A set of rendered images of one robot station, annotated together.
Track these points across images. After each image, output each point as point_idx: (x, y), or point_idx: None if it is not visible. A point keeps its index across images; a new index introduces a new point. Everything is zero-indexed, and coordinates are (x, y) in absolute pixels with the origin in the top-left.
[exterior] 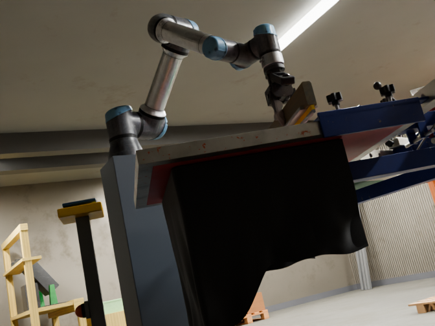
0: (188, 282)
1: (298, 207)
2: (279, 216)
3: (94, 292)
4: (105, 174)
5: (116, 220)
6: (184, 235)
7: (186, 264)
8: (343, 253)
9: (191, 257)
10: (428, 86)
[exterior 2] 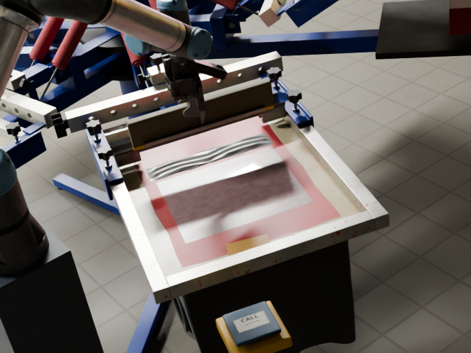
0: (294, 323)
1: None
2: None
3: None
4: (21, 294)
5: (66, 352)
6: (332, 275)
7: (301, 307)
8: None
9: (351, 288)
10: (272, 62)
